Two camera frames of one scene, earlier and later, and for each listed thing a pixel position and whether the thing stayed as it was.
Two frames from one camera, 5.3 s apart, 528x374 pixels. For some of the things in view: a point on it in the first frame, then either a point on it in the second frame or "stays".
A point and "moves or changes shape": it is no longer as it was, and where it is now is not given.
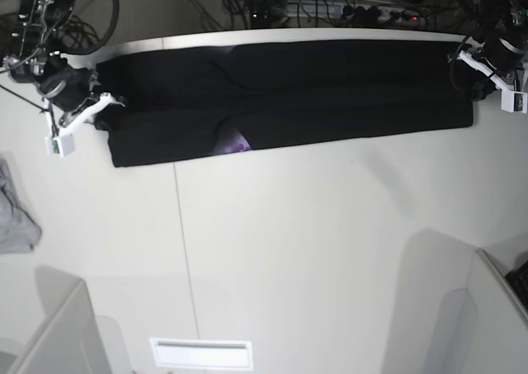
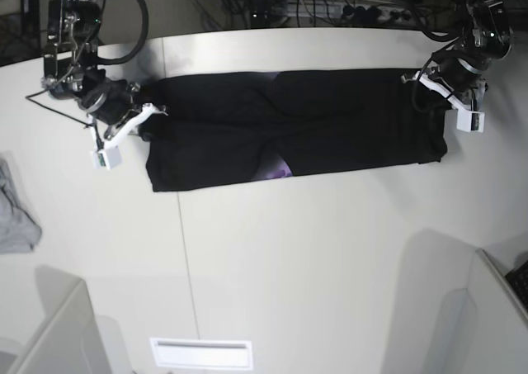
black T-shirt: (193, 103) moves or changes shape
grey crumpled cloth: (19, 232) stays
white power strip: (359, 16) stays
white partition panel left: (71, 343) stays
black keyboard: (518, 280) stays
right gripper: (497, 58) -> (464, 78)
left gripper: (67, 88) -> (110, 101)
